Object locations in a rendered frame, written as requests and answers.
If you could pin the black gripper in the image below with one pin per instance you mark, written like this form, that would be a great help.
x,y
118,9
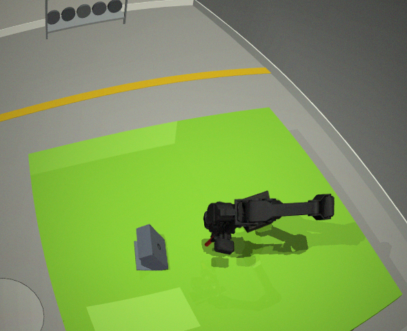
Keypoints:
x,y
221,239

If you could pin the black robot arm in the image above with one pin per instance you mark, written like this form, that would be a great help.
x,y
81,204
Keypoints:
x,y
266,210

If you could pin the dark red peg with white band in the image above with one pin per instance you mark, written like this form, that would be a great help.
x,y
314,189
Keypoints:
x,y
208,242

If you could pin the grey sloped panel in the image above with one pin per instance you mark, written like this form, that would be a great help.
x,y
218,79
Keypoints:
x,y
150,249

